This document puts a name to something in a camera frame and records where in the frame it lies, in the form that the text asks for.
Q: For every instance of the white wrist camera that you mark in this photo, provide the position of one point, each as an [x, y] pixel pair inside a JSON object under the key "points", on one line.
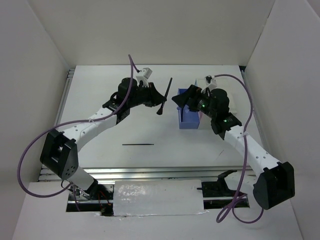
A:
{"points": [[143, 76], [210, 81]]}

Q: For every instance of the aluminium frame rail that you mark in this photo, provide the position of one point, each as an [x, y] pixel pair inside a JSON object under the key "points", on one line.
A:
{"points": [[158, 173]]}

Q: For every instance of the white foil-taped cover panel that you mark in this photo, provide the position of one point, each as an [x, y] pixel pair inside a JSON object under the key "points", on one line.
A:
{"points": [[157, 198]]}

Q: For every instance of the thin black eyeliner brush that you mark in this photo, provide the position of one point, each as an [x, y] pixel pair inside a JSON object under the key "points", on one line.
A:
{"points": [[182, 112]]}

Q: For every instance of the purple drawer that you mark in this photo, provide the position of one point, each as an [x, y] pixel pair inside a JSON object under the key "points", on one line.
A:
{"points": [[191, 120]]}

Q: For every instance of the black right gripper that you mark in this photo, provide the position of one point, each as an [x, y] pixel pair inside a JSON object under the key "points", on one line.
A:
{"points": [[184, 98]]}

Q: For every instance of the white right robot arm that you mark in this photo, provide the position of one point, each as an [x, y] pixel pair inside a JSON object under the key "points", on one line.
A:
{"points": [[275, 180]]}

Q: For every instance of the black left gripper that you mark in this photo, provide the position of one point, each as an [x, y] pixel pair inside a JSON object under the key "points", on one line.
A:
{"points": [[154, 98]]}

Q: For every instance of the black angled makeup brush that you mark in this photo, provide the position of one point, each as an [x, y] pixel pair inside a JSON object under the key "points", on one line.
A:
{"points": [[160, 110]]}

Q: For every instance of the thin black liner pencil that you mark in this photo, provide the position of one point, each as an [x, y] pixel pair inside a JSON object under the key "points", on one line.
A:
{"points": [[138, 144]]}

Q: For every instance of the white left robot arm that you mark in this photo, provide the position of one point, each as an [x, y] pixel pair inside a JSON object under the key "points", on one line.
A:
{"points": [[61, 148]]}

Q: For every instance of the white drawer organizer box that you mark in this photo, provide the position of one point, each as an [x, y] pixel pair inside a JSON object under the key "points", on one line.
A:
{"points": [[223, 90]]}

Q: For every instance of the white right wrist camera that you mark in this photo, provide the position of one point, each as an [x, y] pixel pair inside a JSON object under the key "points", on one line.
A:
{"points": [[210, 81]]}

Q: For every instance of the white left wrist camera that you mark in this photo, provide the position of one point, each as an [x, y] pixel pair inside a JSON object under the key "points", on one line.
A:
{"points": [[143, 76]]}

